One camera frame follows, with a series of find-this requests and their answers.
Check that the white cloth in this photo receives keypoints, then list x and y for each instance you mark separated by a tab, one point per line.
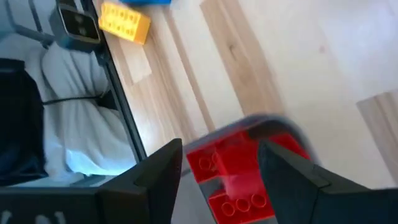
81	130

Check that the grey camera mount bar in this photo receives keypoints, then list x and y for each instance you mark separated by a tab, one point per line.
29	32

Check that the blue toy building block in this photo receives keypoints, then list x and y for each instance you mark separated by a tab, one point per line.
146	1

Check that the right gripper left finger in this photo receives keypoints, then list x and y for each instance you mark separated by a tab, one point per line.
140	193

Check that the yellow toy building block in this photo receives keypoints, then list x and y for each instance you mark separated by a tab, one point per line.
124	21

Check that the grey depth camera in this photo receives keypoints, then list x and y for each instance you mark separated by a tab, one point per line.
74	26

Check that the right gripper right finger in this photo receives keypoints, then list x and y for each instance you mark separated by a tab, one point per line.
311	199

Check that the red toy building block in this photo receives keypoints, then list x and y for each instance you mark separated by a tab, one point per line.
239	161
202	166
239	208

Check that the black fabric bag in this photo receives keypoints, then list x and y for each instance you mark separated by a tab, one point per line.
18	124

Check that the grey plastic tray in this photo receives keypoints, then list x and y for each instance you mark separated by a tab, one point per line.
248	119

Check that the black aluminium table frame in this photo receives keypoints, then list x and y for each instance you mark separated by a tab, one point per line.
124	115

